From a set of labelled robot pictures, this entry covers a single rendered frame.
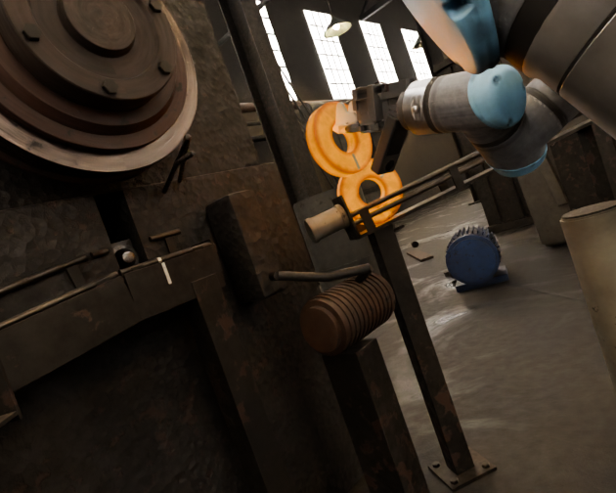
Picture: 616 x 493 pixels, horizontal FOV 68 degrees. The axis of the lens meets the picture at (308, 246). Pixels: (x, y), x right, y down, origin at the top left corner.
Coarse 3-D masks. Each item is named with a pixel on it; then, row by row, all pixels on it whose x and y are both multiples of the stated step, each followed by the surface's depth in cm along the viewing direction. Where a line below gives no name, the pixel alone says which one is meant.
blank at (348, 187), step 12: (348, 180) 104; (360, 180) 105; (384, 180) 106; (396, 180) 106; (348, 192) 104; (384, 192) 106; (348, 204) 104; (360, 204) 105; (384, 204) 106; (360, 216) 105; (384, 216) 106
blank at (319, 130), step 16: (320, 112) 90; (320, 128) 89; (320, 144) 88; (352, 144) 96; (368, 144) 96; (320, 160) 90; (336, 160) 90; (352, 160) 93; (368, 160) 95; (336, 176) 93
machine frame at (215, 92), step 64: (192, 0) 122; (192, 128) 113; (0, 192) 80; (64, 192) 88; (128, 192) 91; (192, 192) 102; (256, 192) 116; (0, 256) 73; (64, 256) 80; (0, 320) 72; (256, 320) 107; (64, 384) 76; (128, 384) 83; (192, 384) 92; (256, 384) 103; (320, 384) 117; (0, 448) 68; (64, 448) 74; (128, 448) 81; (192, 448) 89; (320, 448) 112
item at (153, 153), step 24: (192, 72) 97; (192, 96) 96; (0, 120) 69; (192, 120) 94; (0, 144) 72; (24, 144) 70; (48, 144) 73; (168, 144) 89; (48, 168) 77; (72, 168) 75; (96, 168) 78; (120, 168) 81
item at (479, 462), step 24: (600, 144) 118; (600, 168) 119; (600, 192) 121; (384, 240) 105; (384, 264) 105; (408, 288) 106; (408, 312) 105; (408, 336) 106; (432, 360) 106; (432, 384) 106; (432, 408) 107; (456, 432) 107; (456, 456) 107; (480, 456) 111; (456, 480) 104
